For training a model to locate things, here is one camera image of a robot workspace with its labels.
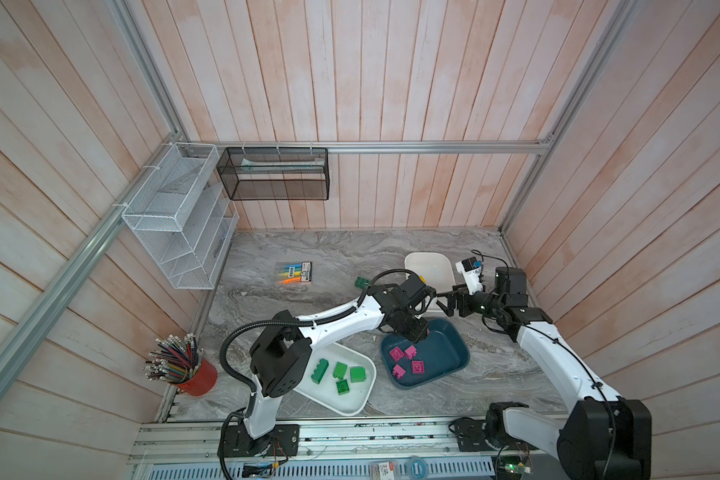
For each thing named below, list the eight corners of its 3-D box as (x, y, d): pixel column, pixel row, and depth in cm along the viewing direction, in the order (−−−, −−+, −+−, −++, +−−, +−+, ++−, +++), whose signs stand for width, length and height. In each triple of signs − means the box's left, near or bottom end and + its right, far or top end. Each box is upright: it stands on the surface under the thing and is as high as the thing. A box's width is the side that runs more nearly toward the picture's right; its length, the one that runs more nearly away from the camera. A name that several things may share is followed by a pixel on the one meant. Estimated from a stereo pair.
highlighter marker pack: (278, 283, 107) (277, 280, 105) (282, 265, 112) (281, 261, 110) (311, 283, 107) (311, 280, 105) (313, 265, 112) (313, 261, 110)
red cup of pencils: (173, 398, 82) (134, 377, 68) (187, 360, 89) (154, 333, 74) (213, 398, 82) (182, 377, 68) (223, 360, 89) (198, 333, 74)
